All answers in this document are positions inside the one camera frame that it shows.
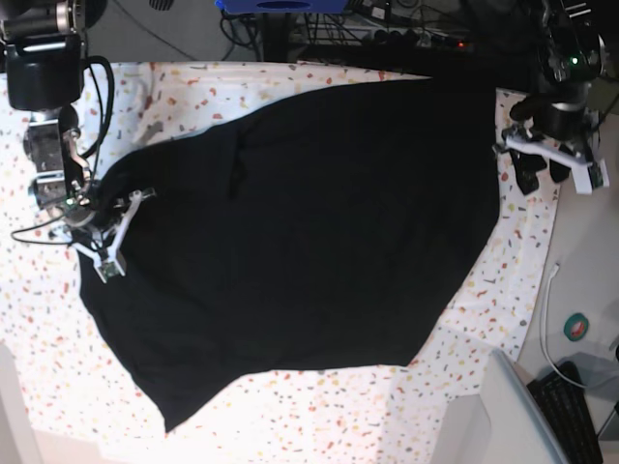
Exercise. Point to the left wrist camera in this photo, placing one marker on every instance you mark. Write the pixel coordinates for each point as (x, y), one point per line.
(598, 175)

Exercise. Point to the black power strip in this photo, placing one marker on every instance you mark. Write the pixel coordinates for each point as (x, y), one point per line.
(423, 38)

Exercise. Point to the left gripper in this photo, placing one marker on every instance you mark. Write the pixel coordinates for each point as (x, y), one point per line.
(552, 132)

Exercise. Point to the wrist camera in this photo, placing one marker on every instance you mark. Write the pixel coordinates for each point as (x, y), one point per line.
(598, 175)
(110, 267)

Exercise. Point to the terrazzo patterned tablecloth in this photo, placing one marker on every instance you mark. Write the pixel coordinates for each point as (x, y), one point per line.
(72, 402)

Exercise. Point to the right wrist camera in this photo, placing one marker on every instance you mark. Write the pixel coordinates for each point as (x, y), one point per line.
(110, 267)

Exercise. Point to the black keyboard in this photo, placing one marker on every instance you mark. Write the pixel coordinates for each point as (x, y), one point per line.
(566, 411)

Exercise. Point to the green tape roll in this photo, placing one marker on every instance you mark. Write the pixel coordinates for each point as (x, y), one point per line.
(576, 327)

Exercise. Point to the black t-shirt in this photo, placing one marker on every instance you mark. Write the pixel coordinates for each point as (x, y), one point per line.
(326, 230)

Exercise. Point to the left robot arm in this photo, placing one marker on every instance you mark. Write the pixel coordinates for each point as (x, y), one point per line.
(570, 53)

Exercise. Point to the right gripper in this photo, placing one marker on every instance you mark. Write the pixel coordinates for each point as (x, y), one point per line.
(94, 221)

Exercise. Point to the white bin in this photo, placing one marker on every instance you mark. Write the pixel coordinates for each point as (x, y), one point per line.
(499, 424)

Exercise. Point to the blue box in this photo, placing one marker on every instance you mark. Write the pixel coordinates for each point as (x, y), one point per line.
(281, 6)

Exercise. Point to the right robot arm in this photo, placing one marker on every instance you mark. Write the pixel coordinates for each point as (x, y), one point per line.
(45, 57)

